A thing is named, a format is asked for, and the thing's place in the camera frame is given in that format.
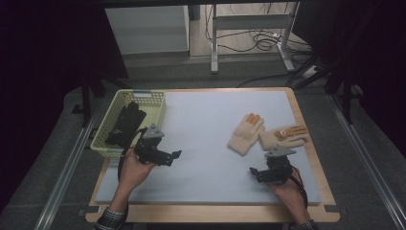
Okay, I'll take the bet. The aluminium rail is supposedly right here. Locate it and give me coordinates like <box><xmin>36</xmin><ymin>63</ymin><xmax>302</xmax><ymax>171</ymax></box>
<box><xmin>34</xmin><ymin>113</ymin><xmax>99</xmax><ymax>230</ymax></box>
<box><xmin>327</xmin><ymin>93</ymin><xmax>406</xmax><ymax>230</ymax></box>

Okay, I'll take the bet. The person's right hand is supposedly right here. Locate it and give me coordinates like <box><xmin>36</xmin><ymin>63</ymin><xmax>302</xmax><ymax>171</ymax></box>
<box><xmin>269</xmin><ymin>168</ymin><xmax>308</xmax><ymax>215</ymax></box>

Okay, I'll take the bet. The right hand-held gripper black cable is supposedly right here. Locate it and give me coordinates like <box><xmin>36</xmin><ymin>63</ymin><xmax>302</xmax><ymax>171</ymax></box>
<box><xmin>289</xmin><ymin>165</ymin><xmax>309</xmax><ymax>209</ymax></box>

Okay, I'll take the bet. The person's left hand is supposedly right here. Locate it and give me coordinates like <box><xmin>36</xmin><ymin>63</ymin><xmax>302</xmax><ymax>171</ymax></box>
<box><xmin>117</xmin><ymin>149</ymin><xmax>157</xmax><ymax>197</ymax></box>

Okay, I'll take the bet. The plain beige knit glove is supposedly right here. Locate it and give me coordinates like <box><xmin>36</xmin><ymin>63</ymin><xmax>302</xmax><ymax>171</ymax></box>
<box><xmin>227</xmin><ymin>112</ymin><xmax>266</xmax><ymax>157</ymax></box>

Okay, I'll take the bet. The tangle of black floor cables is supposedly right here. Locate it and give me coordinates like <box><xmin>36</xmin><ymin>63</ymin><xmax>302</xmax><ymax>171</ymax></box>
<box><xmin>205</xmin><ymin>3</ymin><xmax>313</xmax><ymax>55</ymax></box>

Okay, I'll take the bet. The black glove with silver mark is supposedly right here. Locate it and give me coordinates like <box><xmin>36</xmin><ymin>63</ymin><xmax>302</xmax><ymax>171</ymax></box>
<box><xmin>104</xmin><ymin>106</ymin><xmax>139</xmax><ymax>149</ymax></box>

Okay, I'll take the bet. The white cabinet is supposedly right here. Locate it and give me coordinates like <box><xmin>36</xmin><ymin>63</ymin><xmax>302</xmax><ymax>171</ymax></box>
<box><xmin>104</xmin><ymin>5</ymin><xmax>191</xmax><ymax>56</ymax></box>

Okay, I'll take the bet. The yellow-green plastic basket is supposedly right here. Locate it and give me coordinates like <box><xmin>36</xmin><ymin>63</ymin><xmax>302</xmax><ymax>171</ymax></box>
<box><xmin>90</xmin><ymin>89</ymin><xmax>168</xmax><ymax>159</ymax></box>

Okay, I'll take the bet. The grey metal desk frame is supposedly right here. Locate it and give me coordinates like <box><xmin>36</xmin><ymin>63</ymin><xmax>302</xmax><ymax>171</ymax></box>
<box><xmin>210</xmin><ymin>2</ymin><xmax>301</xmax><ymax>75</ymax></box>

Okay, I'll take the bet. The white power strip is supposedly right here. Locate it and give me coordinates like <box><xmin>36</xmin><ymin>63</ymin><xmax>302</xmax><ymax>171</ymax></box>
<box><xmin>301</xmin><ymin>64</ymin><xmax>320</xmax><ymax>80</ymax></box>

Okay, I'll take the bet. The white foam mat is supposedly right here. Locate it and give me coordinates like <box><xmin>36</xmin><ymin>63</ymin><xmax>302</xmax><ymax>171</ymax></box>
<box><xmin>95</xmin><ymin>90</ymin><xmax>322</xmax><ymax>205</ymax></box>

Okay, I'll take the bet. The wooden table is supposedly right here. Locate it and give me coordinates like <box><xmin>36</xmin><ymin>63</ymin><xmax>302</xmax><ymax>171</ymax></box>
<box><xmin>85</xmin><ymin>86</ymin><xmax>341</xmax><ymax>224</ymax></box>

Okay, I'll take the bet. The beige glove with orange patch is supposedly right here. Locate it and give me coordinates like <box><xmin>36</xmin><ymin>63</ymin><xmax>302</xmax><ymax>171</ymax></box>
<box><xmin>258</xmin><ymin>124</ymin><xmax>310</xmax><ymax>152</ymax></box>

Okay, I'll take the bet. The black curtain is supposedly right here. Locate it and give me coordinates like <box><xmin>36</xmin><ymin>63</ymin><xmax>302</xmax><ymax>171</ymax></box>
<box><xmin>0</xmin><ymin>0</ymin><xmax>129</xmax><ymax>212</ymax></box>
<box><xmin>291</xmin><ymin>0</ymin><xmax>406</xmax><ymax>157</ymax></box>

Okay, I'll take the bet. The black stand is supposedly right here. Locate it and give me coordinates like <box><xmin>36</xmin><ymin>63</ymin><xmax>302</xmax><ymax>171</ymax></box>
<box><xmin>325</xmin><ymin>61</ymin><xmax>365</xmax><ymax>125</ymax></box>
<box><xmin>71</xmin><ymin>71</ymin><xmax>129</xmax><ymax>127</ymax></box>

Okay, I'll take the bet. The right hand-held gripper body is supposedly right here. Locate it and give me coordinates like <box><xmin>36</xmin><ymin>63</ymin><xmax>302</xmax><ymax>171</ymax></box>
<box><xmin>263</xmin><ymin>147</ymin><xmax>297</xmax><ymax>185</ymax></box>

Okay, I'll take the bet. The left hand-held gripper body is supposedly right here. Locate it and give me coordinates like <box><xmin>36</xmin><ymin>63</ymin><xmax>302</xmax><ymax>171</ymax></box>
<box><xmin>134</xmin><ymin>124</ymin><xmax>167</xmax><ymax>166</ymax></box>

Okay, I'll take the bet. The hand-held gripper black cable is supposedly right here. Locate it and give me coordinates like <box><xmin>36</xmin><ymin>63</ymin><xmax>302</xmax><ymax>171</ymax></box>
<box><xmin>289</xmin><ymin>165</ymin><xmax>309</xmax><ymax>209</ymax></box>
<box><xmin>117</xmin><ymin>126</ymin><xmax>148</xmax><ymax>186</ymax></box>

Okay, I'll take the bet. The left hand-held gripper black cable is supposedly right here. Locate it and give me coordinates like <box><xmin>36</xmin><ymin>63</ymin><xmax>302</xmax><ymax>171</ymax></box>
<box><xmin>117</xmin><ymin>126</ymin><xmax>148</xmax><ymax>186</ymax></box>

